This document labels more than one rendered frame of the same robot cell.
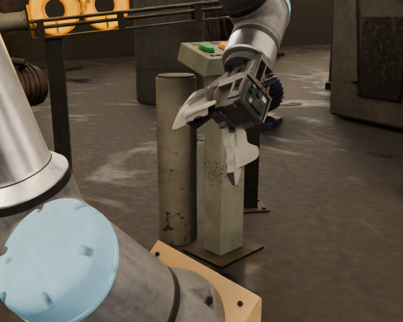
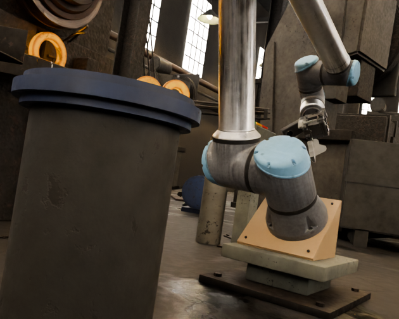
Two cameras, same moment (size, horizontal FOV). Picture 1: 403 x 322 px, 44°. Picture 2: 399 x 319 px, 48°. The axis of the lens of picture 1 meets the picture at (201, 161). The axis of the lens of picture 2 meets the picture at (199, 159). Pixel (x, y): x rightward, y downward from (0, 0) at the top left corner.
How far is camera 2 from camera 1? 101 cm
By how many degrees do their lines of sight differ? 23
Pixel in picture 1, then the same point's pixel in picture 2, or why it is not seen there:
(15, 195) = (249, 135)
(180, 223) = (215, 229)
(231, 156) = (311, 150)
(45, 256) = (284, 150)
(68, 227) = (290, 142)
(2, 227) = (240, 149)
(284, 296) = not seen: hidden behind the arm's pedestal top
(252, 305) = (339, 203)
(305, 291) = not seen: hidden behind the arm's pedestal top
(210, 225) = (237, 229)
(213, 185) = (244, 203)
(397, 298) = not seen: hidden behind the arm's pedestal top
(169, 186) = (212, 203)
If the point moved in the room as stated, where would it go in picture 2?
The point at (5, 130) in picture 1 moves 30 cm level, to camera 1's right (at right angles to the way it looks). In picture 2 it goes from (252, 106) to (340, 123)
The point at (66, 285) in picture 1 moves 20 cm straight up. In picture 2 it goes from (301, 157) to (310, 85)
